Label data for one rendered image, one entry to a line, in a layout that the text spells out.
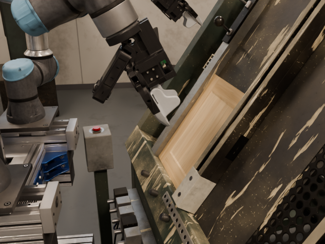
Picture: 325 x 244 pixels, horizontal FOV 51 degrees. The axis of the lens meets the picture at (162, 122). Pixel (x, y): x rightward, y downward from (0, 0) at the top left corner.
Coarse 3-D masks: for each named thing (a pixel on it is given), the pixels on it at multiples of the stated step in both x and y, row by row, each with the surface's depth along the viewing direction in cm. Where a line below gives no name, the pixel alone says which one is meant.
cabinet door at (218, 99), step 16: (224, 80) 126; (208, 96) 130; (224, 96) 121; (240, 96) 113; (192, 112) 134; (208, 112) 125; (224, 112) 117; (192, 128) 130; (208, 128) 121; (176, 144) 134; (192, 144) 125; (176, 160) 129; (192, 160) 120; (176, 176) 124
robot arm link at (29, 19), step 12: (24, 0) 58; (36, 0) 57; (48, 0) 57; (60, 0) 57; (12, 12) 59; (24, 12) 58; (36, 12) 58; (48, 12) 58; (60, 12) 58; (72, 12) 59; (24, 24) 59; (36, 24) 59; (48, 24) 60; (60, 24) 62
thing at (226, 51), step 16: (256, 16) 129; (240, 32) 130; (224, 48) 131; (208, 64) 136; (224, 64) 133; (208, 80) 134; (192, 96) 135; (176, 112) 141; (176, 128) 138; (160, 144) 140
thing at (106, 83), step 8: (120, 48) 63; (120, 56) 62; (128, 56) 62; (112, 64) 62; (120, 64) 63; (104, 72) 67; (112, 72) 63; (120, 72) 63; (104, 80) 64; (112, 80) 64; (96, 88) 65; (104, 88) 64; (112, 88) 65; (96, 96) 65; (104, 96) 65
